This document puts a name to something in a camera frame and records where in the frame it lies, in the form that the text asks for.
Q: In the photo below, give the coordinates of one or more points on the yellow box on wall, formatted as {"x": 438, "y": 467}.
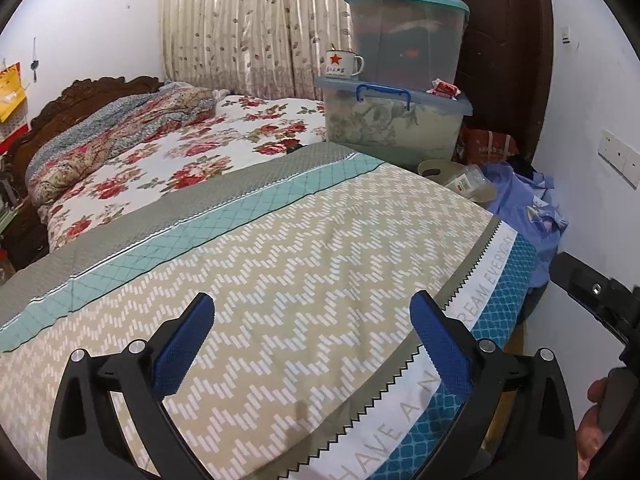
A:
{"x": 10, "y": 95}

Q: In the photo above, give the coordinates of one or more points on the white wall switch panel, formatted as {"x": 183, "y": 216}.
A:
{"x": 620, "y": 155}

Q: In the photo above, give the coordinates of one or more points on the beige zigzag blanket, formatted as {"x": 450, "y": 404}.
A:
{"x": 300, "y": 260}

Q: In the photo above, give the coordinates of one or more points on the blue shirt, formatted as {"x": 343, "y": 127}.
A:
{"x": 520, "y": 195}

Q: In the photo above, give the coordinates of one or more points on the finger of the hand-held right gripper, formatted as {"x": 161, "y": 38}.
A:
{"x": 580, "y": 282}

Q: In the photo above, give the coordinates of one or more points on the red snack packet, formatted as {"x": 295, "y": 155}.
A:
{"x": 444, "y": 89}

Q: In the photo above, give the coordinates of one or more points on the carved wooden headboard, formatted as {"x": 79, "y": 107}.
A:
{"x": 65, "y": 105}

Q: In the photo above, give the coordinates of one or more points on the red bag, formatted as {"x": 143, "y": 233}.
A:
{"x": 487, "y": 147}

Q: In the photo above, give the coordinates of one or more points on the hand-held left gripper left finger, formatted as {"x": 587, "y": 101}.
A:
{"x": 185, "y": 345}

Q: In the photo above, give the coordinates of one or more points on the patchwork floral quilt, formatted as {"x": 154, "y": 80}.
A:
{"x": 100, "y": 140}

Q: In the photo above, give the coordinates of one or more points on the small white wall switch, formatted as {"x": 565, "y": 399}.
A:
{"x": 565, "y": 35}

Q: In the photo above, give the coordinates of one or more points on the leaf print curtain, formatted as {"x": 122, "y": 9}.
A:
{"x": 250, "y": 20}

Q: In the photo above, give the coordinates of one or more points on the storage box with teal lid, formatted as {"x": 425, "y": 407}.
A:
{"x": 400, "y": 35}

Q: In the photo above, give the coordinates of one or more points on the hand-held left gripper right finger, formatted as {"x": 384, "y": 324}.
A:
{"x": 442, "y": 345}

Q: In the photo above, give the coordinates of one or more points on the beige plastic stool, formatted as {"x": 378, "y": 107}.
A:
{"x": 432, "y": 170}

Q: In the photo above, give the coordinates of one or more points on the person's right hand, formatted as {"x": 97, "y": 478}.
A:
{"x": 587, "y": 435}

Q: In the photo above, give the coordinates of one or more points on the clear plastic bottle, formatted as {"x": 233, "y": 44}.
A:
{"x": 467, "y": 182}

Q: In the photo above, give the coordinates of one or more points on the dark wooden door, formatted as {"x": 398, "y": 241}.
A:
{"x": 505, "y": 60}

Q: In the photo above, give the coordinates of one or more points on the floral bedsheet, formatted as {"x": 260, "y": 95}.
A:
{"x": 200, "y": 150}

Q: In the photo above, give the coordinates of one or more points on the hanging keys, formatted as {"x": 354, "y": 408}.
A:
{"x": 34, "y": 65}

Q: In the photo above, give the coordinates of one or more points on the white enamel mug red star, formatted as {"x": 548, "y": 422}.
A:
{"x": 342, "y": 65}

